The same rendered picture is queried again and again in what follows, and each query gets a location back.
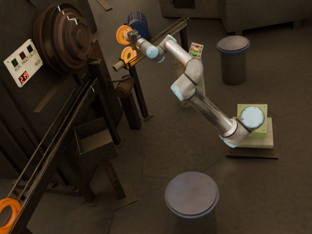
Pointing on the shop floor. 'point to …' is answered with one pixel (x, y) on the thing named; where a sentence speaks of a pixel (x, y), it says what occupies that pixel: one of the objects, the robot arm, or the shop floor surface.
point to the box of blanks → (262, 13)
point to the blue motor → (139, 23)
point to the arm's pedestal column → (233, 152)
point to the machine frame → (41, 102)
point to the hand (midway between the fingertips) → (124, 33)
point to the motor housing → (128, 102)
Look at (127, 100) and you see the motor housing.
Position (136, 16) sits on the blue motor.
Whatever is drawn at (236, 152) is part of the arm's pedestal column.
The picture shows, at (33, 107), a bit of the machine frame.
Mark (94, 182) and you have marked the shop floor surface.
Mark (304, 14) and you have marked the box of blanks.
